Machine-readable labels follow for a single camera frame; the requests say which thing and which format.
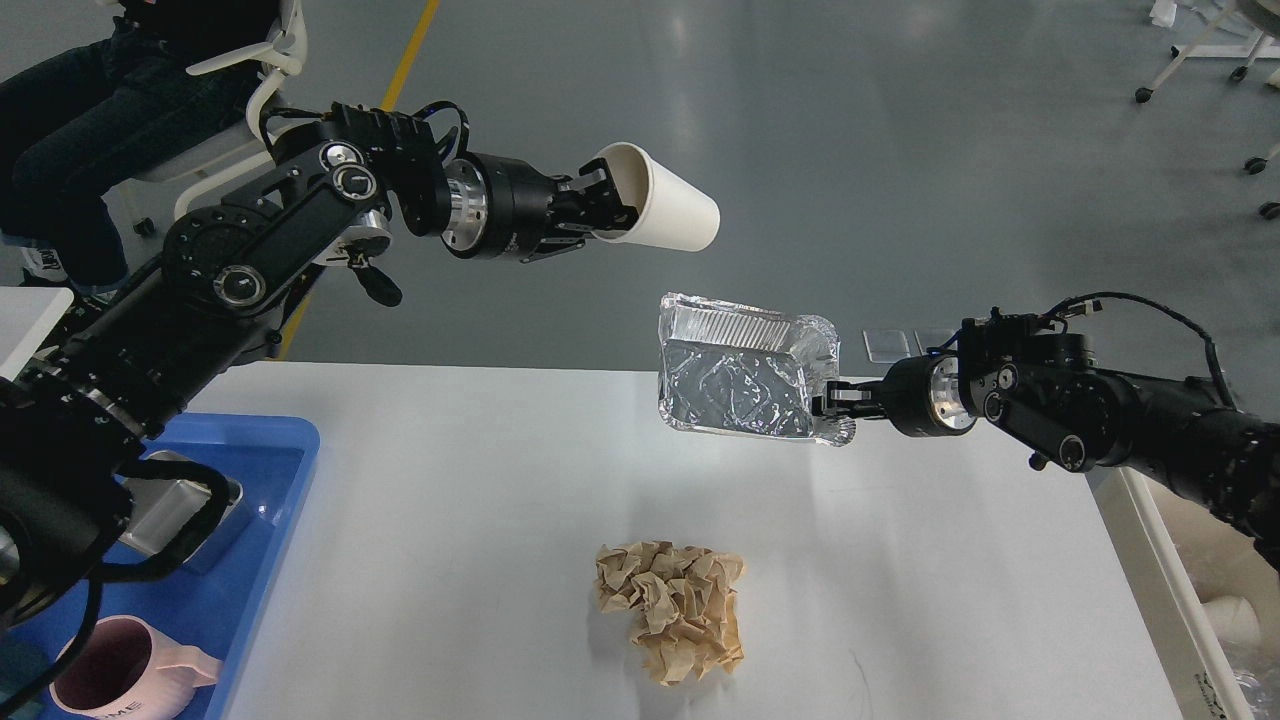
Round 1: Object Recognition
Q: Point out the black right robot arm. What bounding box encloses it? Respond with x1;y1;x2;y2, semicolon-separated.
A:
809;291;1279;566

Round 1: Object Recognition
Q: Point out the clear floor plate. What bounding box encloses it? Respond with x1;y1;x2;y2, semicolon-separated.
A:
861;329;915;365
913;328;957;355

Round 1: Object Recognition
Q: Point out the white plastic bin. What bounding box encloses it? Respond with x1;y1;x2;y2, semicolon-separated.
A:
1087;468;1279;719

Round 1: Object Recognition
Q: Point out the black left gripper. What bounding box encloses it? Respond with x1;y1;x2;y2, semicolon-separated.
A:
442;152;640;264

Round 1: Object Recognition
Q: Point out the brown paper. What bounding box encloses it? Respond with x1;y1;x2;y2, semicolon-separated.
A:
594;541;748;687

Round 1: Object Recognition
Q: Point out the white rolling frame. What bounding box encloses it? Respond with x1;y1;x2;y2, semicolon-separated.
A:
1133;1;1279;104

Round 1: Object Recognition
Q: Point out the white cup in bin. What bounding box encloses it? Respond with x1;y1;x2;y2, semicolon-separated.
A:
1201;594;1262;651

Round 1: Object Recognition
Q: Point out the seated person in black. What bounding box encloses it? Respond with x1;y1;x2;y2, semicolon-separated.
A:
1;1;280;307

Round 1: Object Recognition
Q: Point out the aluminium foil tray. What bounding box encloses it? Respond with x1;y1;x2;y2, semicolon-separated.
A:
658;292;856;447

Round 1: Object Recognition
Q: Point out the black chair caster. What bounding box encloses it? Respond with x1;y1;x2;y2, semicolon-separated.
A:
1243;140;1280;223

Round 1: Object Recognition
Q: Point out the pink mug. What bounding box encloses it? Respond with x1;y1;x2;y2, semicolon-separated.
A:
49;615;223;719

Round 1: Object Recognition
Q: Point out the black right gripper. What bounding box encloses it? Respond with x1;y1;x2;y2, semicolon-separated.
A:
812;354;977;437

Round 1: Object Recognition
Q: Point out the white paper cup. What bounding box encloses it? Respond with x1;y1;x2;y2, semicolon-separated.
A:
591;142;721;252

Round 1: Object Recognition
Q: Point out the blue plastic tray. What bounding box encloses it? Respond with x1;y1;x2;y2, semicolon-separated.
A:
0;414;321;720

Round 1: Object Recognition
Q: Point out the square steel container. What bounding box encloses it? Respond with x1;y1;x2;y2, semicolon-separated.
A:
120;475;252;573

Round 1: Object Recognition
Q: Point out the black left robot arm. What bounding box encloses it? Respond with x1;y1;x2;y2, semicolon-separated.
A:
1;101;643;717

